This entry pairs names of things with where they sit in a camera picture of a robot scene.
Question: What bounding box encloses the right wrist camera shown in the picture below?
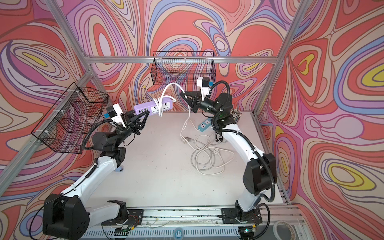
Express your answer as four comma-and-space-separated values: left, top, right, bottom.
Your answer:
197, 77, 213, 100

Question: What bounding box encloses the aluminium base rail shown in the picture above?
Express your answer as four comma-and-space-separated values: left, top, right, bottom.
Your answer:
50, 205, 304, 240

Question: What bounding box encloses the purple power strip with cord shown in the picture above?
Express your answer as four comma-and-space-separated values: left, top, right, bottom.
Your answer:
133, 82, 193, 144

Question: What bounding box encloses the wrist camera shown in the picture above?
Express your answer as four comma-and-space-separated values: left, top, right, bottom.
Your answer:
104, 104, 126, 127
197, 77, 213, 100

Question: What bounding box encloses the black wire basket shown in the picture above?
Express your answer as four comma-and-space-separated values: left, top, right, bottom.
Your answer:
31, 83, 109, 154
151, 50, 216, 86

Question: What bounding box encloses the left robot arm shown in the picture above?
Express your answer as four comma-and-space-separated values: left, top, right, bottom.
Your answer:
40, 110, 151, 240

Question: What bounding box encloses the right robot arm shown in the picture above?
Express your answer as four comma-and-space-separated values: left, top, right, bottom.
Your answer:
180, 78, 277, 227

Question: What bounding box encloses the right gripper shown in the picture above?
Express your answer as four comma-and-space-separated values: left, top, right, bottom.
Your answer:
180, 91, 220, 117

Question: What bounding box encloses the blue power strip with cord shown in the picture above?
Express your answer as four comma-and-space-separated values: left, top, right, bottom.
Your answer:
190, 117, 235, 177

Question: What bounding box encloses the black wire basket back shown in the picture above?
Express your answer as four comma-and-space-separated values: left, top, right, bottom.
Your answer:
151, 50, 216, 86

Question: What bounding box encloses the black wire basket left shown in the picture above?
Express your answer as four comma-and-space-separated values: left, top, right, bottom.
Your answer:
31, 83, 109, 154

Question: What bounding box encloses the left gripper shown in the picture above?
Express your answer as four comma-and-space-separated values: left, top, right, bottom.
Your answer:
110, 110, 148, 151

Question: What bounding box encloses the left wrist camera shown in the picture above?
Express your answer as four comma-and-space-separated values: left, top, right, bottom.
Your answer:
104, 104, 126, 127

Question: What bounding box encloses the aluminium frame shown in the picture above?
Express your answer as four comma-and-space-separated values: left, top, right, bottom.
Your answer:
0, 0, 313, 193

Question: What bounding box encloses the metal cup of pens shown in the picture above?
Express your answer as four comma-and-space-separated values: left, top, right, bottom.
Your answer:
230, 109, 242, 123

